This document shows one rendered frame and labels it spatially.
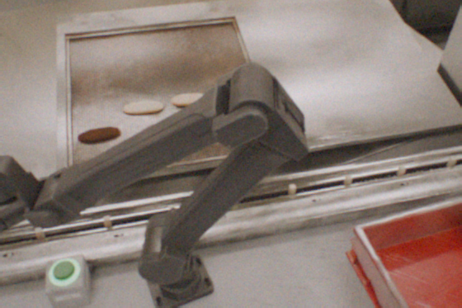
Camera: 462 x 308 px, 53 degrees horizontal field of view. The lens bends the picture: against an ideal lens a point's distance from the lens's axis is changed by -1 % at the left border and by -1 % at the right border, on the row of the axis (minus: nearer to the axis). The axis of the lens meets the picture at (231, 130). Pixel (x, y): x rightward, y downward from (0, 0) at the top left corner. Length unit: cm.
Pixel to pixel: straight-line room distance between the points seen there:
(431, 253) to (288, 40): 70
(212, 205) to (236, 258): 31
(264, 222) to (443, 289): 38
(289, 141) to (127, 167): 24
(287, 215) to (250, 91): 51
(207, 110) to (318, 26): 92
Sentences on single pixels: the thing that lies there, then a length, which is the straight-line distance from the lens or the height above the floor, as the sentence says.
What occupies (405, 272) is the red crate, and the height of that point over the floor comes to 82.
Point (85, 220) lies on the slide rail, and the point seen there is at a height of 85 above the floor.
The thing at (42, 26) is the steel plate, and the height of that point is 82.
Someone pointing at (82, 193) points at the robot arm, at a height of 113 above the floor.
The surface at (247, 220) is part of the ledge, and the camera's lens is 103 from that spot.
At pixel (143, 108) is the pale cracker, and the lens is 119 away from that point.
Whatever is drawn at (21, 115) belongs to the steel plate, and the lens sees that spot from 144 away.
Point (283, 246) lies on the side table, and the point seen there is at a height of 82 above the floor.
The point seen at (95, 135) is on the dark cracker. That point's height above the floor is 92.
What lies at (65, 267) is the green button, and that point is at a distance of 96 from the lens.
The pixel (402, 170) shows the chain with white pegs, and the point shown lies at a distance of 120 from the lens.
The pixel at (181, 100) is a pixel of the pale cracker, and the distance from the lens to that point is 120.
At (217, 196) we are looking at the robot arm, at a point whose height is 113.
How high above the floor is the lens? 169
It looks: 43 degrees down
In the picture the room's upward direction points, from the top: 1 degrees clockwise
